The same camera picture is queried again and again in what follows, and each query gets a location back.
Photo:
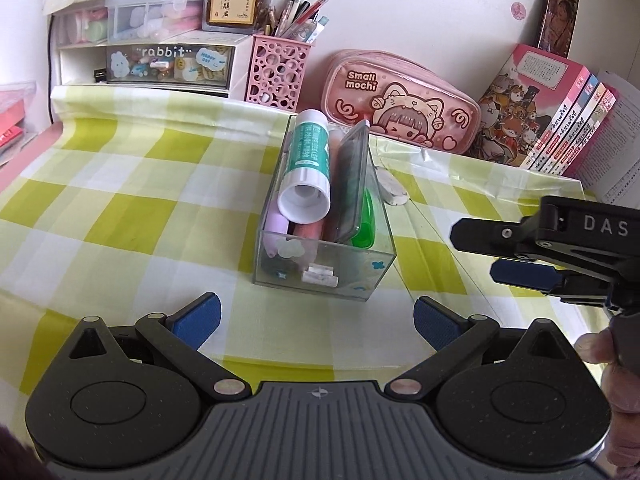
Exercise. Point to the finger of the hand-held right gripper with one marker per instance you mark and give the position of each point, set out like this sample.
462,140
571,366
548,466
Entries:
520,272
480,235

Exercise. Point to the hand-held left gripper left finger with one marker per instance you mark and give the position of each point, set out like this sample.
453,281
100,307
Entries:
197,317

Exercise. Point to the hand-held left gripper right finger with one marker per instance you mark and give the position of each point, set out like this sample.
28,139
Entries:
437,322

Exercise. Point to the clear plastic organizer box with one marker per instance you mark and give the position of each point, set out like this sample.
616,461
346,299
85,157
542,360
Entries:
365,275

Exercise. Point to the thick purple pen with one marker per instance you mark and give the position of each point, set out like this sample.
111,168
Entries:
277,232

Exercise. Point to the pale pink highlighter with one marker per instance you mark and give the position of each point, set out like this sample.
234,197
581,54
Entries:
307,232

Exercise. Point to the green white glue stick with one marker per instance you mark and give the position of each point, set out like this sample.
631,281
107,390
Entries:
307,160

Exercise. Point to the person's right hand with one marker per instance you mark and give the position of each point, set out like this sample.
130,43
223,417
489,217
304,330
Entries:
625,410

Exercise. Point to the white eraser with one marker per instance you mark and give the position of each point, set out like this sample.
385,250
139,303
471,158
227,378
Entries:
392,187

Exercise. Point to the open text book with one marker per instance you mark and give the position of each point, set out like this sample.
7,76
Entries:
620,150

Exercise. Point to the green checkered tablecloth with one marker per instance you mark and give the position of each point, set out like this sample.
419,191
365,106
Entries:
125,210

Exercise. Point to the pink boxed book set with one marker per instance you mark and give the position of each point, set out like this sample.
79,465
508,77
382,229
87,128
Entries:
520,110

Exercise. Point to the pink cartoon pencil case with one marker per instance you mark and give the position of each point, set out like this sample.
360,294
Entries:
400,100

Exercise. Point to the white drawer organizer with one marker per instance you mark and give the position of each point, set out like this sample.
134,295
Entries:
165,67

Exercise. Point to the pink perforated pen holder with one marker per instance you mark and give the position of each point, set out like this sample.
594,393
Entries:
277,72

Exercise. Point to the small black clip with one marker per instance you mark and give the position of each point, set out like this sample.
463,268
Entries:
100,76

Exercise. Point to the clear storage bin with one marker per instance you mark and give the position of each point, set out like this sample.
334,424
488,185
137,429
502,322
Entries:
15,120

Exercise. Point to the bunch of pens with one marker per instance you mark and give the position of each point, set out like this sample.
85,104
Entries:
302,15

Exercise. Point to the clear drawer unit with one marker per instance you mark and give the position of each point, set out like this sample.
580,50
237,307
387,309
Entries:
135,20

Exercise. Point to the glass vase with label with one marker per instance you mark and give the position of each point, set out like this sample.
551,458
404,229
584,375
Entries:
235,5

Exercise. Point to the pink round wall sticker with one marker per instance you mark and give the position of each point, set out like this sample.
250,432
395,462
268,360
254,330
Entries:
519,10

